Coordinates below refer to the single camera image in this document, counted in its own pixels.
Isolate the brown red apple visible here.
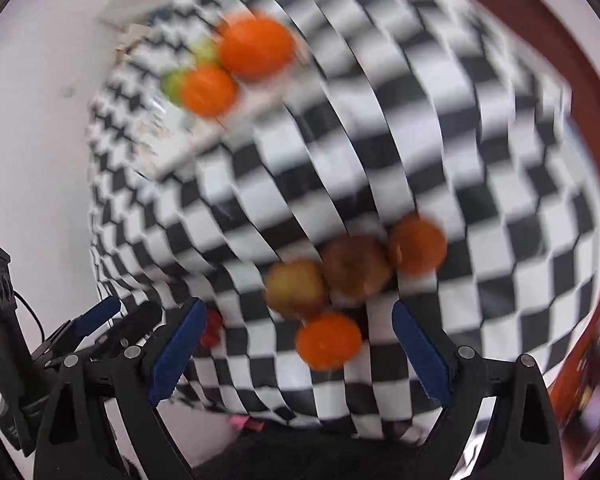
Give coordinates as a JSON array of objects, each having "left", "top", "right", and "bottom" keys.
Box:
[{"left": 322, "top": 236, "right": 393, "bottom": 300}]

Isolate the black cable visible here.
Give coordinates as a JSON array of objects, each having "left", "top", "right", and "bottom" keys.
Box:
[{"left": 12, "top": 290, "right": 47, "bottom": 345}]

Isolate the white tray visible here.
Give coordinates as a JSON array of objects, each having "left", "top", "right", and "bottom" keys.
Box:
[{"left": 130, "top": 35, "right": 306, "bottom": 182}]

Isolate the pink object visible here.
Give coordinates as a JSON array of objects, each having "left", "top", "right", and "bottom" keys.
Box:
[{"left": 229, "top": 413, "right": 267, "bottom": 433}]

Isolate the small red fruit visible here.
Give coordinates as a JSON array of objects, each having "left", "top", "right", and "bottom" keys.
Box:
[{"left": 199, "top": 310, "right": 224, "bottom": 349}]

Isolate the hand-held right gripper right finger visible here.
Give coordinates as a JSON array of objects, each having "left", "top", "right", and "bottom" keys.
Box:
[{"left": 391, "top": 301, "right": 565, "bottom": 480}]

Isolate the black and white checkered tablecloth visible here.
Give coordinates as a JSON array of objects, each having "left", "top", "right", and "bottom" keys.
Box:
[{"left": 85, "top": 0, "right": 600, "bottom": 447}]

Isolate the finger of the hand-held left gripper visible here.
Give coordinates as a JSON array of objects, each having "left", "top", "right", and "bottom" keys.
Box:
[
  {"left": 42, "top": 296, "right": 122, "bottom": 361},
  {"left": 92, "top": 301, "right": 163, "bottom": 357}
]

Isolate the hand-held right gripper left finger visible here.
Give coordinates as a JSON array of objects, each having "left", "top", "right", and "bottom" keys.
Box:
[{"left": 34, "top": 297, "right": 208, "bottom": 480}]

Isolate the yellow red apple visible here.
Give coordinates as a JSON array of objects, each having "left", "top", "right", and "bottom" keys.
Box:
[{"left": 264, "top": 259, "right": 331, "bottom": 322}]

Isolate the large orange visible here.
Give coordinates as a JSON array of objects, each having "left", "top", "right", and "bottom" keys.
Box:
[{"left": 216, "top": 15, "right": 297, "bottom": 82}]

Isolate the dark blurred clutter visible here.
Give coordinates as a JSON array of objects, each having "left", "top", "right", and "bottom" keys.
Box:
[{"left": 572, "top": 305, "right": 600, "bottom": 463}]

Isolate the brown wooden furniture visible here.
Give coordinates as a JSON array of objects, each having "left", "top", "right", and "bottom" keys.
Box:
[{"left": 422, "top": 0, "right": 600, "bottom": 421}]

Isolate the green lime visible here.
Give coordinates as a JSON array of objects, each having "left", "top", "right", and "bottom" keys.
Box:
[
  {"left": 160, "top": 70, "right": 187, "bottom": 107},
  {"left": 189, "top": 40, "right": 221, "bottom": 68}
]

